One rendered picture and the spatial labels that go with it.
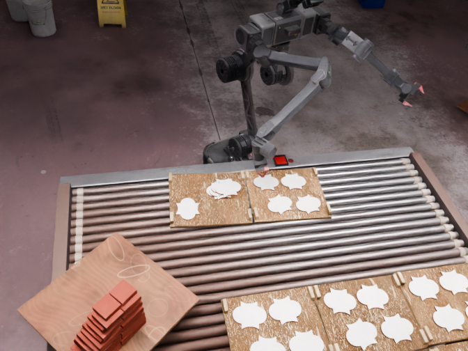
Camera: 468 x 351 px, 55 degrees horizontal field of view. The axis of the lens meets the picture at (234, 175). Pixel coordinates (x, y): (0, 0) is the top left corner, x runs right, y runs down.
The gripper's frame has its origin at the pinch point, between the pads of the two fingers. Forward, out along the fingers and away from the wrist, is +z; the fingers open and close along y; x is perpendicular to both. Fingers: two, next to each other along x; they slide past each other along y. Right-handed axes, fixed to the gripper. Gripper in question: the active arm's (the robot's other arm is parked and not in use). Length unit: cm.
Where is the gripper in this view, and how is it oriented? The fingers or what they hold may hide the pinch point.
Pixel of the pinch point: (260, 169)
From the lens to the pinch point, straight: 235.4
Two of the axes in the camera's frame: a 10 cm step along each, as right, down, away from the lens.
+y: -1.7, -7.0, 6.9
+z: 1.3, 6.8, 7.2
